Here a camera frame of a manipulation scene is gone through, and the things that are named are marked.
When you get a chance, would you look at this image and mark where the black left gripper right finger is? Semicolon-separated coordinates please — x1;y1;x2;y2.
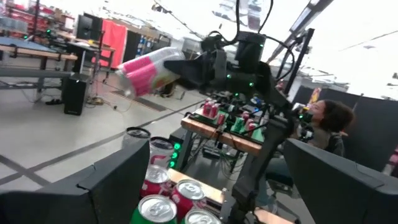
283;138;398;224

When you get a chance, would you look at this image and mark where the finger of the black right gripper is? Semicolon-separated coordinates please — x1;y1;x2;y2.
164;52;215;88

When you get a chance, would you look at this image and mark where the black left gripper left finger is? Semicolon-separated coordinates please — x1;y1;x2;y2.
0;139;151;224

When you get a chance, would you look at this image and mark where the pink and white can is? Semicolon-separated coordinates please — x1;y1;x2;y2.
115;46;186;100

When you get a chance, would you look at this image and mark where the green soda can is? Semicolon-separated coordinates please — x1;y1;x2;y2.
180;207;222;224
129;194;178;224

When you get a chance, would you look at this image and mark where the tall slim white can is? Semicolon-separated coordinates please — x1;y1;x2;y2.
148;136;175;170
121;126;152;150

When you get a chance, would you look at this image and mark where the wooden workbench with cans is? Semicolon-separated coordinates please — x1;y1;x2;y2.
180;102;265;175

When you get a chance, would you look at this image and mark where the black partition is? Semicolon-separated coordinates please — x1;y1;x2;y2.
294;85;398;178

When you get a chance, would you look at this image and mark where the person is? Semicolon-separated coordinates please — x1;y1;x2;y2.
292;98;356;158

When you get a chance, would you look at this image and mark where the red cloth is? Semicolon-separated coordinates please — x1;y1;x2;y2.
99;19;128;70

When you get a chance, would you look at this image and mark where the black overhead light bar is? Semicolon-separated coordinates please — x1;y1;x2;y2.
289;0;335;34

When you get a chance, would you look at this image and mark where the black computer tower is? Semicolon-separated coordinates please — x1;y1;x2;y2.
63;73;91;116

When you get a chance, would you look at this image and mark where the black monitor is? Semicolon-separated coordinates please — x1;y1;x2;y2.
76;12;103;41

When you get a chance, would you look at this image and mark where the black frame post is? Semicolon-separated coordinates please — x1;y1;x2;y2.
284;27;315;96

